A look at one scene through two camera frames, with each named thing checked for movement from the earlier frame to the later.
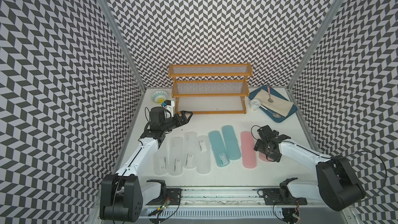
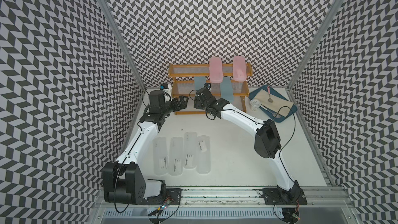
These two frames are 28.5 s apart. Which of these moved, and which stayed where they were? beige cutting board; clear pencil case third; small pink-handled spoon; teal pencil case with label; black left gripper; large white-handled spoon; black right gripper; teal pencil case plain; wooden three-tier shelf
Moved: teal pencil case plain; black left gripper; black right gripper; teal pencil case with label
Stayed: wooden three-tier shelf; clear pencil case third; small pink-handled spoon; large white-handled spoon; beige cutting board
